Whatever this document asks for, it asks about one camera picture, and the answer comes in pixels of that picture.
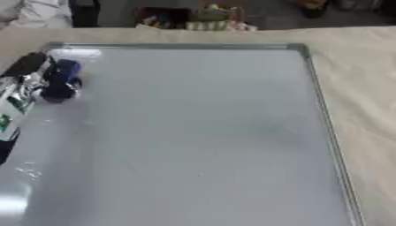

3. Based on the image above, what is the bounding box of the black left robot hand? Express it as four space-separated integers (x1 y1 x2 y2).
1 51 84 104

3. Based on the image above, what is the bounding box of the blue whiteboard brush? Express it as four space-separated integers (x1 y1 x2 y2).
54 58 84 78

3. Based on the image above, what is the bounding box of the silver-framed whiteboard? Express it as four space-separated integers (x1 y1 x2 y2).
0 41 369 226

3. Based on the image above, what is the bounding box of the person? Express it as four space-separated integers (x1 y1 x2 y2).
0 0 74 29

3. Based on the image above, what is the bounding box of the black chair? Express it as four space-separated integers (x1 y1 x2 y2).
68 0 103 28

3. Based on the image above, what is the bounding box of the dark red storage box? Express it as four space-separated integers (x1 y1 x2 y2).
134 6 194 30

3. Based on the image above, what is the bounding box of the striped basket of toys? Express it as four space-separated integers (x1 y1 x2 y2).
184 3 259 32

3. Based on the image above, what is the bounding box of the dark bag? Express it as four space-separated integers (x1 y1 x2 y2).
297 0 331 19

